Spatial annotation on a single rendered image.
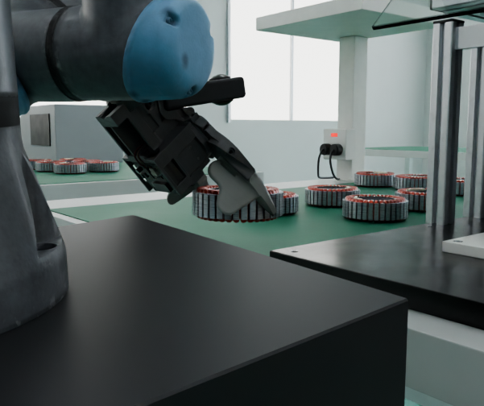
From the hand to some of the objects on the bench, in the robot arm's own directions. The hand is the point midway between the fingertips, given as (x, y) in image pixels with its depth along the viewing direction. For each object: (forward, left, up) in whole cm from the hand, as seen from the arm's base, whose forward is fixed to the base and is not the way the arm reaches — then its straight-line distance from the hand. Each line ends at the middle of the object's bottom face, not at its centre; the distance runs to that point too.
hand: (241, 203), depth 72 cm
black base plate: (+13, -43, -6) cm, 46 cm away
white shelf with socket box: (+85, +35, -12) cm, 93 cm away
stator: (+53, -1, -9) cm, 54 cm away
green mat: (+46, +16, -10) cm, 50 cm away
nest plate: (+14, -31, -4) cm, 34 cm away
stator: (+47, +16, -9) cm, 51 cm away
